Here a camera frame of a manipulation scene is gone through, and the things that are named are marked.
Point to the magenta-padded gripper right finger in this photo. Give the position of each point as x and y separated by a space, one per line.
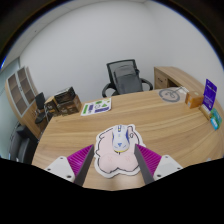
166 165

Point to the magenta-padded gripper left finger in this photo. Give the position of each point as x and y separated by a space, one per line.
61 166

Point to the white blue yellow computer mouse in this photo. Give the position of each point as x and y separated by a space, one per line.
120 140

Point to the pink pig-shaped mouse pad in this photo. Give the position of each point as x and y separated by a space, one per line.
110 161

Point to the black leather chair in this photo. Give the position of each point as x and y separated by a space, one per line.
22 143

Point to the brown printed cardboard box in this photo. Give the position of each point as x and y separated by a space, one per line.
68 108

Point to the blue wipes packet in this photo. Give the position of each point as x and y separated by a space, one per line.
214 124

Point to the white green purple leaflet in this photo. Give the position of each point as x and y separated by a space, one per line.
96 106

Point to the green wipes packet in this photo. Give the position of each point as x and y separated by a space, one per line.
217 116

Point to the grey circle print mat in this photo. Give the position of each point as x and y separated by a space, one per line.
171 94

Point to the dark box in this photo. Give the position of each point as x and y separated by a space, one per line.
64 95

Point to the wooden shelf unit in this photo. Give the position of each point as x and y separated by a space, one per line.
21 96

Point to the purple pouch package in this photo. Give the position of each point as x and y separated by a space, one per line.
210 95

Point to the wooden side desk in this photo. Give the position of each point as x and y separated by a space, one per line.
176 76

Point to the grey backpack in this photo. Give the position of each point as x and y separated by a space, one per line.
128 80

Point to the black mesh office chair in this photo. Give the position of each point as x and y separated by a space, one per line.
111 68

